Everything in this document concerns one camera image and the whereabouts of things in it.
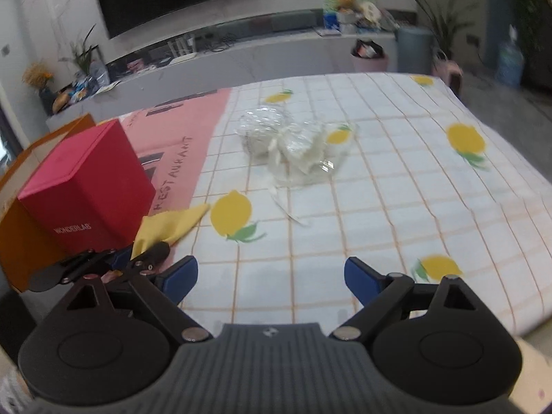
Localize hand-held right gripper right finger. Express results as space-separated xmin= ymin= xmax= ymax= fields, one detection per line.
xmin=331 ymin=256 xmax=496 ymax=346

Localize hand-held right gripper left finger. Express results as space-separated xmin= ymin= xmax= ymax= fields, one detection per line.
xmin=41 ymin=255 xmax=214 ymax=346

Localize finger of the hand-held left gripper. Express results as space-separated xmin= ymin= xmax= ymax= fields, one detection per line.
xmin=123 ymin=241 xmax=171 ymax=277
xmin=60 ymin=245 xmax=135 ymax=284

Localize yellow cloth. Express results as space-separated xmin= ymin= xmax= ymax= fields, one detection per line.
xmin=130 ymin=204 xmax=210 ymax=260

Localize orange box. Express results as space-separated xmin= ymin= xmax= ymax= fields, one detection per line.
xmin=0 ymin=113 xmax=98 ymax=293

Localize red cube box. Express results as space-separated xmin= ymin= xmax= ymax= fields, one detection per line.
xmin=17 ymin=119 xmax=157 ymax=255

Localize pink and lemon checked blanket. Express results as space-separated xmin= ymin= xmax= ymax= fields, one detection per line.
xmin=95 ymin=72 xmax=552 ymax=338

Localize person's striped clothing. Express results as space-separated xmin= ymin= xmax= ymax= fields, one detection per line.
xmin=0 ymin=368 xmax=29 ymax=403

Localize brown round ornament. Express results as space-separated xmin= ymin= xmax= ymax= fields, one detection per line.
xmin=52 ymin=90 xmax=72 ymax=113

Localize sheets of paper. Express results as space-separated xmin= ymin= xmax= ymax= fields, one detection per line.
xmin=92 ymin=80 xmax=122 ymax=96

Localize pile of snack packets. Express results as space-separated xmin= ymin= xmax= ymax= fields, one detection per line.
xmin=69 ymin=80 xmax=94 ymax=102

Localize clear plastic bottle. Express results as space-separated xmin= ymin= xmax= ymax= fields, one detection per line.
xmin=88 ymin=58 xmax=111 ymax=89

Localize dark vase with dried flowers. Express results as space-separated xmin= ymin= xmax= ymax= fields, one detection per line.
xmin=22 ymin=62 xmax=55 ymax=115

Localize green plant in glass vase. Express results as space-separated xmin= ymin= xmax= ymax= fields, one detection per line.
xmin=60 ymin=23 xmax=102 ymax=88

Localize white router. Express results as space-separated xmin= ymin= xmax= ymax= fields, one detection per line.
xmin=166 ymin=37 xmax=199 ymax=59

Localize pink trash bin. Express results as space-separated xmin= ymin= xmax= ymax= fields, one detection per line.
xmin=350 ymin=39 xmax=389 ymax=73

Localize grey trash can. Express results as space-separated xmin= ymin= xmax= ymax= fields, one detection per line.
xmin=397 ymin=26 xmax=434 ymax=74

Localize blue water jug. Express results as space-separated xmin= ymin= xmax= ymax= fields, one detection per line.
xmin=496 ymin=26 xmax=525 ymax=89

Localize long-leaved potted plant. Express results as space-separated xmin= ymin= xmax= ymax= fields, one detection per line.
xmin=407 ymin=0 xmax=480 ymax=66

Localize green picture board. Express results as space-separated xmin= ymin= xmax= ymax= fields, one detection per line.
xmin=323 ymin=0 xmax=377 ymax=25

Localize large leafy green plant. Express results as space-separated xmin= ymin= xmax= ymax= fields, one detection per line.
xmin=495 ymin=0 xmax=552 ymax=66

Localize clear bag with strapped white cloth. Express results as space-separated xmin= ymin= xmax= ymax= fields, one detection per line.
xmin=265 ymin=121 xmax=359 ymax=227

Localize black cables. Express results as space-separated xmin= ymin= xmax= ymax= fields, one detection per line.
xmin=203 ymin=32 xmax=243 ymax=53

